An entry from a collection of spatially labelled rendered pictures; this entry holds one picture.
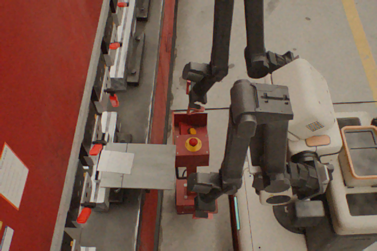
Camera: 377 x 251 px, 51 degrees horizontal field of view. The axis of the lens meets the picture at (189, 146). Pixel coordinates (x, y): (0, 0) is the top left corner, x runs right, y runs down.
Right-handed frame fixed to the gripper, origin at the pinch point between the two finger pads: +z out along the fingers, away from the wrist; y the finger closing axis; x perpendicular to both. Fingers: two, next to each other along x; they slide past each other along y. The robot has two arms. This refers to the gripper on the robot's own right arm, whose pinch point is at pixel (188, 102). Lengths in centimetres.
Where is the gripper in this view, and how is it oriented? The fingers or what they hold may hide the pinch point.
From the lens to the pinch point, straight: 159.5
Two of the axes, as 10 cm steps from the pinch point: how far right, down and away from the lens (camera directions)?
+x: 9.0, 1.8, 4.1
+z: -4.4, 4.5, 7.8
